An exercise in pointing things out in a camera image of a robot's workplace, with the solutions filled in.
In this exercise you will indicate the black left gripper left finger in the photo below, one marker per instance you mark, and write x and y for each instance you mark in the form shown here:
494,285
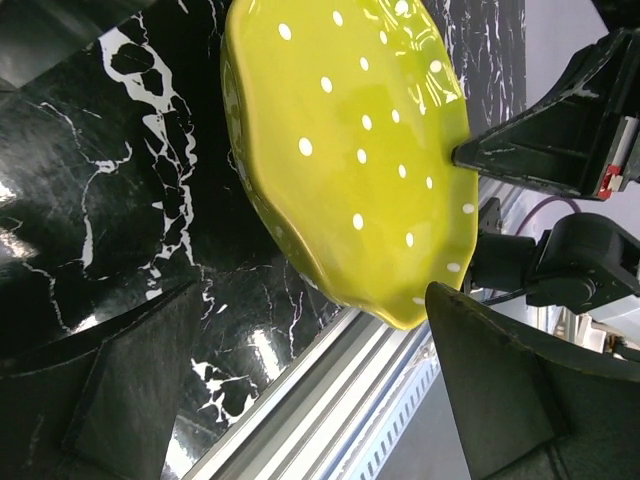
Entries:
101,403

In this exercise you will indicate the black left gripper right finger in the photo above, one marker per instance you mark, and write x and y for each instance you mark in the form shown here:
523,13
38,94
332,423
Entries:
528,405

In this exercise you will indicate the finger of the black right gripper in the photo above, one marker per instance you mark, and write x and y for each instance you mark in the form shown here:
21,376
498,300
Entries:
580,140

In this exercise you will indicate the yellow green plate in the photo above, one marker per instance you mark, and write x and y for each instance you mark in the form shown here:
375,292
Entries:
343,117

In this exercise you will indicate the black marble pattern mat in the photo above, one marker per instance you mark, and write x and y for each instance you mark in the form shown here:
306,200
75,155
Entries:
118,181

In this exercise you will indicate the aluminium mounting rail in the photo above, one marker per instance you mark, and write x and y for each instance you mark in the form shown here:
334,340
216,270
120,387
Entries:
280,378

